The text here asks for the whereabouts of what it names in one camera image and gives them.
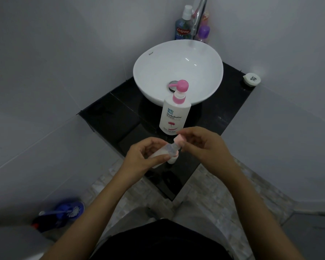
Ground small clear travel bottle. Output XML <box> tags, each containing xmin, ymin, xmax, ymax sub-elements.
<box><xmin>148</xmin><ymin>142</ymin><xmax>182</xmax><ymax>169</ymax></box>

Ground blue mouthwash bottle white cap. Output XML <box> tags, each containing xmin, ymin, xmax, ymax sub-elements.
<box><xmin>175</xmin><ymin>5</ymin><xmax>194</xmax><ymax>41</ymax></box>

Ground person's left forearm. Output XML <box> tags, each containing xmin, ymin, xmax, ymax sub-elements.
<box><xmin>39</xmin><ymin>170</ymin><xmax>142</xmax><ymax>260</ymax></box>

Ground chrome faucet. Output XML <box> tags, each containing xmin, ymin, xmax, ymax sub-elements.
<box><xmin>190</xmin><ymin>0</ymin><xmax>208</xmax><ymax>47</ymax></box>

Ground white pump bottle pink pump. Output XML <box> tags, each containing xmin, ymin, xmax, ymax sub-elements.
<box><xmin>159</xmin><ymin>80</ymin><xmax>192</xmax><ymax>136</ymax></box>

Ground pink red bottle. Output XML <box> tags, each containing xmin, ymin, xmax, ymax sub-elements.
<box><xmin>192</xmin><ymin>9</ymin><xmax>209</xmax><ymax>27</ymax></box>

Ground person's right hand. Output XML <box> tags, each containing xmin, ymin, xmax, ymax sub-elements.
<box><xmin>177</xmin><ymin>127</ymin><xmax>235</xmax><ymax>176</ymax></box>

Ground black red container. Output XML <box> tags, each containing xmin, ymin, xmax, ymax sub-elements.
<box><xmin>31</xmin><ymin>214</ymin><xmax>68</xmax><ymax>233</ymax></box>

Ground purple bottle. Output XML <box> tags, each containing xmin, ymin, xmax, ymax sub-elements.
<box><xmin>197</xmin><ymin>25</ymin><xmax>211</xmax><ymax>44</ymax></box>

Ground blue toilet brush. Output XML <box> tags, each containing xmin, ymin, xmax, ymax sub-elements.
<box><xmin>39</xmin><ymin>201</ymin><xmax>85</xmax><ymax>221</ymax></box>

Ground white round lidded container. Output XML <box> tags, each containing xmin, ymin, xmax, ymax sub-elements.
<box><xmin>242</xmin><ymin>73</ymin><xmax>261</xmax><ymax>86</ymax></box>

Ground white round basin sink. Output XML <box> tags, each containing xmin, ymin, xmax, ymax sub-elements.
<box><xmin>133</xmin><ymin>40</ymin><xmax>224</xmax><ymax>107</ymax></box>

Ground white toilet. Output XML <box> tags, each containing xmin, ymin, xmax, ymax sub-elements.
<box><xmin>0</xmin><ymin>227</ymin><xmax>53</xmax><ymax>260</ymax></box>

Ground person's black shirt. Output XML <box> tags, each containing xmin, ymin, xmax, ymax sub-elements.
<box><xmin>89</xmin><ymin>219</ymin><xmax>235</xmax><ymax>260</ymax></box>

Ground person's grey trousers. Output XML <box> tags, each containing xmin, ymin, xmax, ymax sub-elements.
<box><xmin>97</xmin><ymin>200</ymin><xmax>233</xmax><ymax>255</ymax></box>

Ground person's left hand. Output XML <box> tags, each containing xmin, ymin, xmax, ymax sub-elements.
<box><xmin>121</xmin><ymin>137</ymin><xmax>170</xmax><ymax>185</ymax></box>

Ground person's right forearm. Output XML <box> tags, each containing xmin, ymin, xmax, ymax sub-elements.
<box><xmin>210</xmin><ymin>160</ymin><xmax>306</xmax><ymax>260</ymax></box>

